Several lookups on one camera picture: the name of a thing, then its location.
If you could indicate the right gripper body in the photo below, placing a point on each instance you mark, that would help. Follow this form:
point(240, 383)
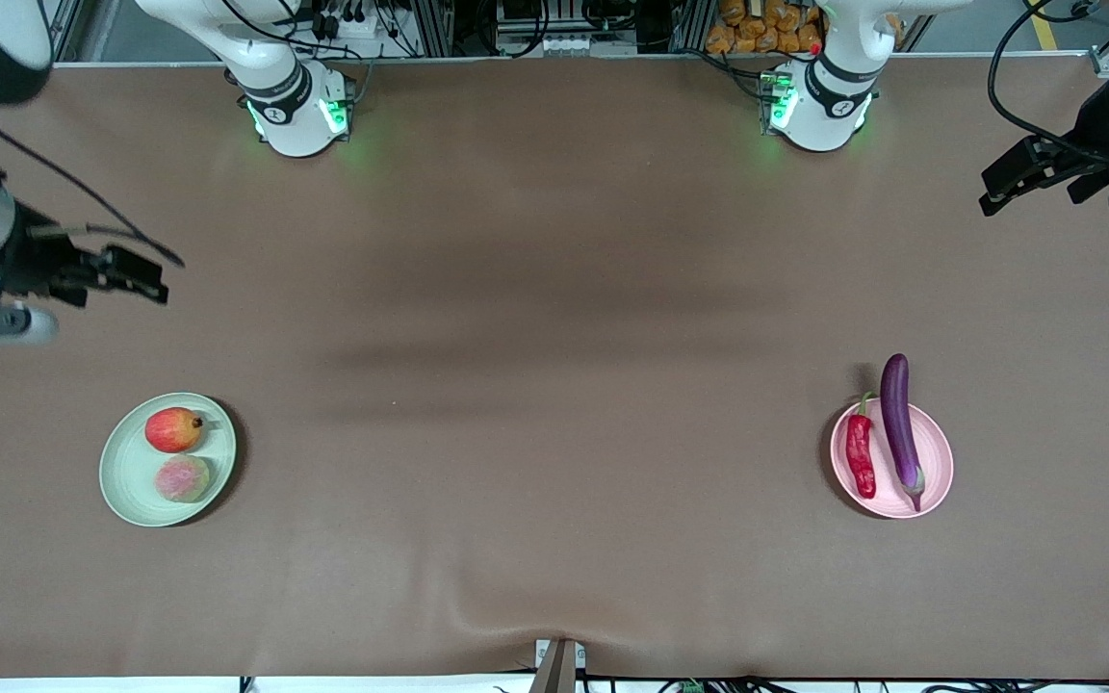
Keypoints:
point(38, 262)

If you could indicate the red apple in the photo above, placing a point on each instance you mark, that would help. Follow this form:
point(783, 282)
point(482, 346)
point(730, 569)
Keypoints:
point(172, 430)

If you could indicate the green pink peach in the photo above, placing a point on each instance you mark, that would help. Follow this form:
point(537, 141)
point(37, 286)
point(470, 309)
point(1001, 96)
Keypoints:
point(182, 478)

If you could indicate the purple eggplant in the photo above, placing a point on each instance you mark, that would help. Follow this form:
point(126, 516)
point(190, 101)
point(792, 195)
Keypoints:
point(898, 423)

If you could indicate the red chili pepper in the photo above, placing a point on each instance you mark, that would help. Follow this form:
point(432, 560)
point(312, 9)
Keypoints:
point(861, 457)

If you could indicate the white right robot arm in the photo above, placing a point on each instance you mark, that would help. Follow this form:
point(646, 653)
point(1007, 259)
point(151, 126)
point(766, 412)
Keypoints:
point(290, 115)

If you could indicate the light green plate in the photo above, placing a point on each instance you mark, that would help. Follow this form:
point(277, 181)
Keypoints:
point(131, 481)

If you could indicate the pink plate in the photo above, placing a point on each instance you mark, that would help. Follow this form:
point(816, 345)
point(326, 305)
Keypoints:
point(935, 462)

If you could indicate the orange toy bread pile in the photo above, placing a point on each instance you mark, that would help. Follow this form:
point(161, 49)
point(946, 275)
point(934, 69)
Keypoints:
point(757, 34)

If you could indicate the white power strip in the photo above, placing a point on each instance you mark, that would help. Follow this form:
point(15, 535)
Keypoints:
point(352, 27)

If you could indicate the brown table mat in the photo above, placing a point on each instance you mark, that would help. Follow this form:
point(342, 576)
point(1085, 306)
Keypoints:
point(554, 539)

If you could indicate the metal table clamp bracket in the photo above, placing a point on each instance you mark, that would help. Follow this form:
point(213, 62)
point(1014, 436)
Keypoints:
point(557, 669)

